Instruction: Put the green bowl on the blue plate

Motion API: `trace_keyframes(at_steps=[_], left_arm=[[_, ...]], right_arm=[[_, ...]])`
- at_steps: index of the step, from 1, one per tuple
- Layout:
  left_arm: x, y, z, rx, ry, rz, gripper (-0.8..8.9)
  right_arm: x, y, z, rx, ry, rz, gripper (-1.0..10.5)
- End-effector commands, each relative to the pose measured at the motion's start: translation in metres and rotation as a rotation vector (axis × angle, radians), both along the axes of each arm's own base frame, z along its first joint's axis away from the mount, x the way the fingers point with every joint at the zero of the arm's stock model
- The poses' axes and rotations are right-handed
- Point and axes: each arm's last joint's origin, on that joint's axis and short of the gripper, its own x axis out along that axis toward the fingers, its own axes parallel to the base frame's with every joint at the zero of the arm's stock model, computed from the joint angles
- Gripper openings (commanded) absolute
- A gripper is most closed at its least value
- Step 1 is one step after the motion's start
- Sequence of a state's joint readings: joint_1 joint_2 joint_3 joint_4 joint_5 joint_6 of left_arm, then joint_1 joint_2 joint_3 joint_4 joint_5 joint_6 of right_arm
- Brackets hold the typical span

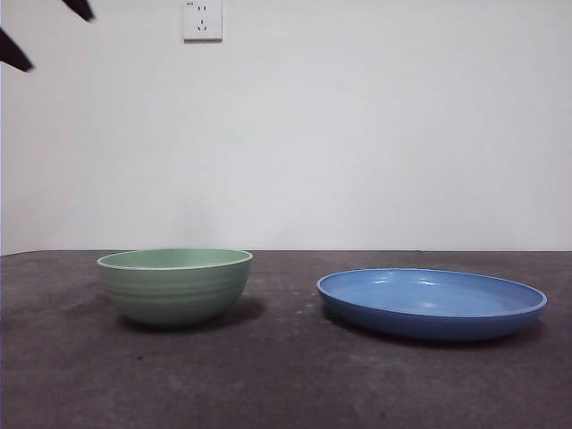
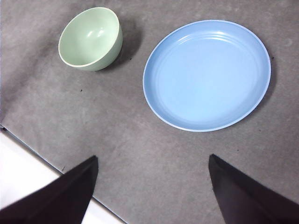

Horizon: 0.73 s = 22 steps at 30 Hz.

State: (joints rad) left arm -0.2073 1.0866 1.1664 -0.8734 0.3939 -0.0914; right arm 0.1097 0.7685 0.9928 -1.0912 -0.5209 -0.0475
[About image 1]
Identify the green ribbed bowl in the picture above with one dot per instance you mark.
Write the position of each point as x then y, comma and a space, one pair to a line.
174, 295

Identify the blue round plate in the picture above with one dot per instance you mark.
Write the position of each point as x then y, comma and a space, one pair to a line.
429, 322

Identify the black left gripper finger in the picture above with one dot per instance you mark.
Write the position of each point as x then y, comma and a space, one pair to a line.
11, 51
82, 9

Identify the white wall socket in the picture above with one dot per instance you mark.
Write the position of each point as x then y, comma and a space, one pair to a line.
203, 22

